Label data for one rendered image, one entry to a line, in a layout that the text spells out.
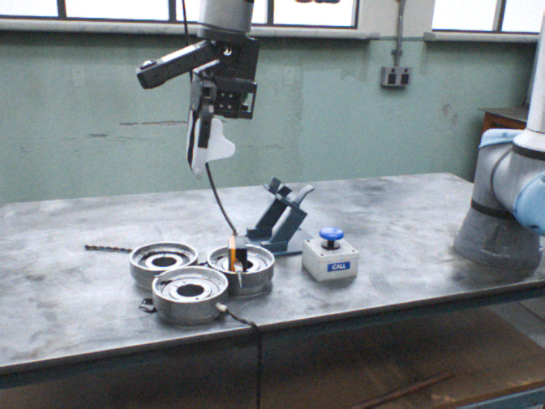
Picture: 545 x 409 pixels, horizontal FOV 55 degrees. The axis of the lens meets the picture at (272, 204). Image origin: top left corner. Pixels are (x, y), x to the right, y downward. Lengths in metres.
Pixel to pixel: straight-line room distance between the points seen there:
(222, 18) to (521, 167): 0.48
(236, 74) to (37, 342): 0.44
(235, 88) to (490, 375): 0.75
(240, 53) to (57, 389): 0.68
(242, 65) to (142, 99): 1.61
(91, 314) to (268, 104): 1.84
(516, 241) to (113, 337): 0.67
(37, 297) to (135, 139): 1.61
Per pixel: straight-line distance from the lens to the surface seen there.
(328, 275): 0.86
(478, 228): 1.00
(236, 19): 0.75
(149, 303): 0.79
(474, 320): 1.34
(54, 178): 2.44
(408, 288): 0.88
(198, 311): 0.72
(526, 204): 0.83
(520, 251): 1.01
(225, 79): 0.76
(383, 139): 2.80
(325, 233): 0.86
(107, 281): 0.87
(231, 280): 0.79
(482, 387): 1.13
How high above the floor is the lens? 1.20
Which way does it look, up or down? 20 degrees down
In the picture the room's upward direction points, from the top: 2 degrees clockwise
